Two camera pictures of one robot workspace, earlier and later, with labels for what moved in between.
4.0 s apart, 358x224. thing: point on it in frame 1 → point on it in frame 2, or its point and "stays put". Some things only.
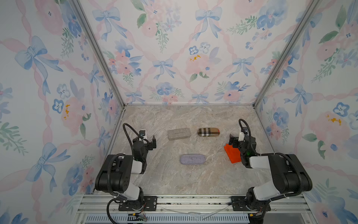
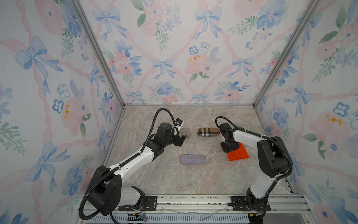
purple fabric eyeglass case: (192, 159) stays put
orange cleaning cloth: (233, 153) stays put
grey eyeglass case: (178, 133) stays put
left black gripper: (151, 145) → (179, 140)
